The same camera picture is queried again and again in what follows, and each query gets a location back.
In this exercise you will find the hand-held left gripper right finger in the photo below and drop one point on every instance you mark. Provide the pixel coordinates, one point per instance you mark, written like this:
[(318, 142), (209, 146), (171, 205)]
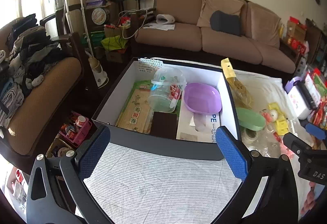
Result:
[(231, 155)]

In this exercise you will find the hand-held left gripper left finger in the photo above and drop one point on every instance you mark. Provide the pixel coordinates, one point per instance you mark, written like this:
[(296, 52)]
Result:
[(94, 152)]

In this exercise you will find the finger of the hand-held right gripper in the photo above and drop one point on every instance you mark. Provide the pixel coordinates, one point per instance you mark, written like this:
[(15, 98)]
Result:
[(295, 141), (316, 130)]

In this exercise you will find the black storage box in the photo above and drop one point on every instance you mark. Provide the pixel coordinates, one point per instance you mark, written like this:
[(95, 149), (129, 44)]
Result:
[(163, 147)]

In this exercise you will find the yellow packet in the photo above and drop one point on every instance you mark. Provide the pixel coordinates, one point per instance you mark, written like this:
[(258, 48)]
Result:
[(282, 129), (273, 107), (282, 118)]

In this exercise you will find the large clear plastic bag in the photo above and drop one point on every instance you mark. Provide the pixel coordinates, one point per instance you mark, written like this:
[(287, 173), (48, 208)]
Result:
[(270, 146)]

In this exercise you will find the white tape roll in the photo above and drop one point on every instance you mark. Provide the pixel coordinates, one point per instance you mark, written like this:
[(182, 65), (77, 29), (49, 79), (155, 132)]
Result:
[(249, 136)]

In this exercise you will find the pink plastic basket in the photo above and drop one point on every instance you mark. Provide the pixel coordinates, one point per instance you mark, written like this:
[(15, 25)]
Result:
[(81, 127)]

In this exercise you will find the pile of red snack packets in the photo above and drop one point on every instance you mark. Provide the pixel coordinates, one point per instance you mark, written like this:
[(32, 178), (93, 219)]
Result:
[(319, 101)]

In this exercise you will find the white floral tissue box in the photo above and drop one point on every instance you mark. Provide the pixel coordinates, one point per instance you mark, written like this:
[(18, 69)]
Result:
[(297, 102)]

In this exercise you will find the black remote control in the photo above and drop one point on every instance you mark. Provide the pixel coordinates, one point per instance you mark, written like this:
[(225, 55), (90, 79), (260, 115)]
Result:
[(307, 95)]

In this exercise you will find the pink flower mould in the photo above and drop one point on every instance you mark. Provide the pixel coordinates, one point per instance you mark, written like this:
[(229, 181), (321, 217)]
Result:
[(265, 115)]

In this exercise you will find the white tissue pack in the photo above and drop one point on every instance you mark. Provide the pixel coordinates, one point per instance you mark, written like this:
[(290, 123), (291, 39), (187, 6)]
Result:
[(196, 128)]

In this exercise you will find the bamboo sushi mat pack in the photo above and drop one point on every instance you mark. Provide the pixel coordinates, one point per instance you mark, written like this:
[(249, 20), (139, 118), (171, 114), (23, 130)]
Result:
[(135, 111)]

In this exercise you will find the purple plastic dish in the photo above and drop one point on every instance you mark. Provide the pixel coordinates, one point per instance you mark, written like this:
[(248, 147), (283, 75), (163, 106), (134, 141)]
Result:
[(201, 97)]

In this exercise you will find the yellow noodle bag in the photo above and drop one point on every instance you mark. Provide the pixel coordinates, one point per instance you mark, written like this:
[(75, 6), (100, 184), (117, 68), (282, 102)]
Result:
[(237, 86)]

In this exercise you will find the striped white tablecloth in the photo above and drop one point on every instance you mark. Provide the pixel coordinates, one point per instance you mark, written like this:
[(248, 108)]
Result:
[(163, 183)]

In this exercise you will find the dark brown block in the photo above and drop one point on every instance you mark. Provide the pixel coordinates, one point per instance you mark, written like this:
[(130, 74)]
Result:
[(164, 125)]

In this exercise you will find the brown armchair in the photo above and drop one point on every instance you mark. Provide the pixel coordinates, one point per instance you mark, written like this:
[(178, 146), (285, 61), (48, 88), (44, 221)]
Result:
[(38, 101)]

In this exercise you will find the white garment steamer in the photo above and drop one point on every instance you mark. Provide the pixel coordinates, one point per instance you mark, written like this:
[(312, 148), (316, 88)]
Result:
[(98, 73)]

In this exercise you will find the clear plastic cup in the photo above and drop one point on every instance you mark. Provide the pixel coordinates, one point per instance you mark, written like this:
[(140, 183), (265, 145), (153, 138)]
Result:
[(166, 91)]

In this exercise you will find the dark wooden shelf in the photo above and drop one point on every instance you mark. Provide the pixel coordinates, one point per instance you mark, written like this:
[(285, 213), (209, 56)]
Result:
[(299, 40)]

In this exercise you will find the white lace paper pack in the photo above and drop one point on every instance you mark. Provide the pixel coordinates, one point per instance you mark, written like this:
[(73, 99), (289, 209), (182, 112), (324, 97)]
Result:
[(149, 64)]

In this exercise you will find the green bag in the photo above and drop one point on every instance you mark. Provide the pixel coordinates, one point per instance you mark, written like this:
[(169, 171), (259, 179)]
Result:
[(113, 42)]

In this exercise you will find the pile of clothes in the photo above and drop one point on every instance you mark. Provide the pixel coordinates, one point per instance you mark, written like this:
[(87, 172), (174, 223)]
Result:
[(28, 53)]

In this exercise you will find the brown sofa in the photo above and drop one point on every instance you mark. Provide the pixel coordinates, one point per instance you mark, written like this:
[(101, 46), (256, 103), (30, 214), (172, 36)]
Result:
[(178, 37)]

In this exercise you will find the dark blue cushion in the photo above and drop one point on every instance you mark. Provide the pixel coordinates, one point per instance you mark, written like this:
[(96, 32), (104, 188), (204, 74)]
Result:
[(226, 23)]

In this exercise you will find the round tin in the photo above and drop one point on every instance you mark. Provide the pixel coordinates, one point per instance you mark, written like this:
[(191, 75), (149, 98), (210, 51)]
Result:
[(99, 16)]

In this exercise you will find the papers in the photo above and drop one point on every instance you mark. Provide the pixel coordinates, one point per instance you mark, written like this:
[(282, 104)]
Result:
[(158, 26)]

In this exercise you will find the white massager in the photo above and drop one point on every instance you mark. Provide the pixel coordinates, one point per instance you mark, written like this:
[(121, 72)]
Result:
[(164, 19)]

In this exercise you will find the beige pillow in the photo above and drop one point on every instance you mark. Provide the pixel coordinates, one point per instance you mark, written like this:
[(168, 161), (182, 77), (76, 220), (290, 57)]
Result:
[(219, 2)]

